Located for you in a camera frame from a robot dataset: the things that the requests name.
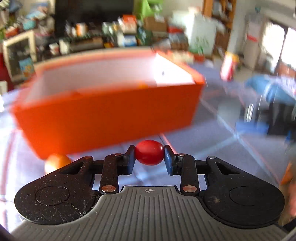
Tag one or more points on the large orange centre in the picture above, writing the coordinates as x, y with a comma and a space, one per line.
55, 162

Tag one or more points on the red tomato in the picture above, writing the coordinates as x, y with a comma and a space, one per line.
149, 152

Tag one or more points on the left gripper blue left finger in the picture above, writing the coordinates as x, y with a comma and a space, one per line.
115, 165

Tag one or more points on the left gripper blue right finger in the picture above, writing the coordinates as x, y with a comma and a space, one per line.
183, 165

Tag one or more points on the orange cardboard box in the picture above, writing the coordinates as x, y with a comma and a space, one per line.
95, 99

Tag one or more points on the black flat screen television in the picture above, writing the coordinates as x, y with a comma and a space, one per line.
92, 11

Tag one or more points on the red cylindrical can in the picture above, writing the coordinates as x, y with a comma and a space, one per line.
228, 67

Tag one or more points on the wooden shelf unit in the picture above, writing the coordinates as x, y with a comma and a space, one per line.
223, 11

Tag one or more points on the plaid blue bed sheet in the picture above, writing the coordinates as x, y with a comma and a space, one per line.
212, 133

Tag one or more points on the white glass door cabinet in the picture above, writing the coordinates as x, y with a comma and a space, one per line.
16, 49

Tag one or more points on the brown cardboard box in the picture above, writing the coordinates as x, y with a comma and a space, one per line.
151, 23

